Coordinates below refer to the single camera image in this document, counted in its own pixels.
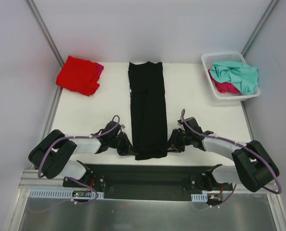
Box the left white cable duct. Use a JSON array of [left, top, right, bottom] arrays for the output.
[[29, 189, 104, 200]]

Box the right white cable duct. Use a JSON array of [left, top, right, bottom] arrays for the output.
[[191, 193, 208, 203]]

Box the red t-shirt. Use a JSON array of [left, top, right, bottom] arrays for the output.
[[56, 56, 100, 96]]

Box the aluminium frame post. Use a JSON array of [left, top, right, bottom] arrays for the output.
[[25, 0, 66, 70], [241, 0, 280, 57]]

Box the black daisy t-shirt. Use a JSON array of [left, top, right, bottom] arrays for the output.
[[128, 62, 168, 160]]

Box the magenta t-shirt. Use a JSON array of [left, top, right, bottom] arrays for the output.
[[215, 81, 240, 94]]

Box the white cable duct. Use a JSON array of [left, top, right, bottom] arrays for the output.
[[191, 193, 208, 203], [29, 189, 104, 200]]

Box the pink t-shirt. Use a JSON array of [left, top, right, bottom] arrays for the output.
[[95, 63, 104, 77]]

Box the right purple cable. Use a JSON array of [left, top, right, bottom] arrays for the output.
[[180, 108, 283, 212]]

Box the purple cable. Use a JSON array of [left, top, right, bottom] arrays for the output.
[[180, 108, 283, 212], [27, 115, 121, 212]]

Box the left aluminium frame post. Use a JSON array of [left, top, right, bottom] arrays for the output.
[[25, 0, 66, 70]]

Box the white plastic basket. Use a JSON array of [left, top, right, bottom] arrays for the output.
[[201, 51, 261, 101]]

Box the teal t-shirt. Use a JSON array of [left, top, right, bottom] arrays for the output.
[[208, 61, 259, 95]]

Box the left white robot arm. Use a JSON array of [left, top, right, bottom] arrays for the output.
[[28, 121, 138, 187]]

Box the right aluminium frame post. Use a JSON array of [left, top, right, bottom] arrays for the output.
[[241, 0, 280, 57]]

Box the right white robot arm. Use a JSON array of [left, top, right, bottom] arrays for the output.
[[167, 117, 280, 192]]

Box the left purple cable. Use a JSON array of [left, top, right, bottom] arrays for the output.
[[27, 115, 121, 212]]

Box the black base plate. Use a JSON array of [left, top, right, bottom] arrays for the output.
[[62, 162, 234, 202]]

